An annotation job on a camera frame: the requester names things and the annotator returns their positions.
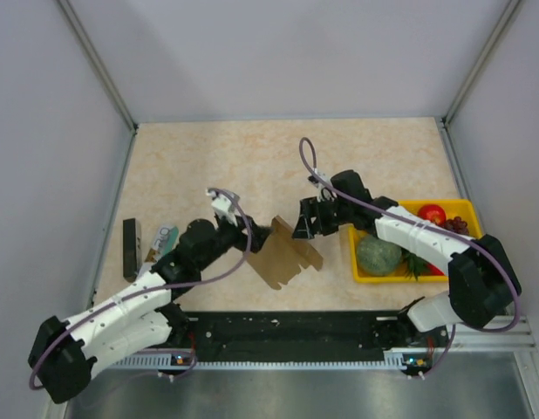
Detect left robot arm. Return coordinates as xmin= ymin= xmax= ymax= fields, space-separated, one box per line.
xmin=28 ymin=216 xmax=272 ymax=404

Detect white slotted cable duct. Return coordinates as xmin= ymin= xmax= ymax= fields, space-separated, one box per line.
xmin=111 ymin=352 xmax=432 ymax=371

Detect green melon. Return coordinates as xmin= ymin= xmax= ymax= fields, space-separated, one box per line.
xmin=356 ymin=235 xmax=402 ymax=277

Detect dark purple grapes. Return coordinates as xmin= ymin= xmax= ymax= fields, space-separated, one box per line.
xmin=442 ymin=216 xmax=469 ymax=236

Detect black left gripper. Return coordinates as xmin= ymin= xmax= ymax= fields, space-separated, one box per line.
xmin=197 ymin=211 xmax=272 ymax=271

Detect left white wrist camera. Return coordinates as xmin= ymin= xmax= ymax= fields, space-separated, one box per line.
xmin=206 ymin=189 xmax=240 ymax=226

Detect brown cardboard box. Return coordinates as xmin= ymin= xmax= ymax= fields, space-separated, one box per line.
xmin=247 ymin=216 xmax=324 ymax=291

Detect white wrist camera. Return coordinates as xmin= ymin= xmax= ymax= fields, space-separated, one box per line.
xmin=206 ymin=189 xmax=240 ymax=226
xmin=307 ymin=168 xmax=336 ymax=202

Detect black rectangular box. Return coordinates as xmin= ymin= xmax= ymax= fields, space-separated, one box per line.
xmin=122 ymin=218 xmax=142 ymax=283

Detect yellow plastic tray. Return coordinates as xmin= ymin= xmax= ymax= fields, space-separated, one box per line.
xmin=347 ymin=199 xmax=483 ymax=284

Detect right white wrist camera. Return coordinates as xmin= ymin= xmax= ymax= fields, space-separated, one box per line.
xmin=307 ymin=168 xmax=336 ymax=202

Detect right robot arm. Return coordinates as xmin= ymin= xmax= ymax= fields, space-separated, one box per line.
xmin=292 ymin=169 xmax=521 ymax=346

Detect orange pineapple with leaves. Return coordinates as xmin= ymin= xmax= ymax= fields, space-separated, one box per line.
xmin=402 ymin=250 xmax=431 ymax=281

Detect red tomato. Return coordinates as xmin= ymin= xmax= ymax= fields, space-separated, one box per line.
xmin=427 ymin=264 xmax=445 ymax=277

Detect red apple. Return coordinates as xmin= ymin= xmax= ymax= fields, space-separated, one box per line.
xmin=417 ymin=203 xmax=447 ymax=226

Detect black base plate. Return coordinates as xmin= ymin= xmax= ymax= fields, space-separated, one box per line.
xmin=163 ymin=311 xmax=447 ymax=361

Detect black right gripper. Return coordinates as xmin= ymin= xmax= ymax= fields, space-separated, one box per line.
xmin=292 ymin=195 xmax=353 ymax=240

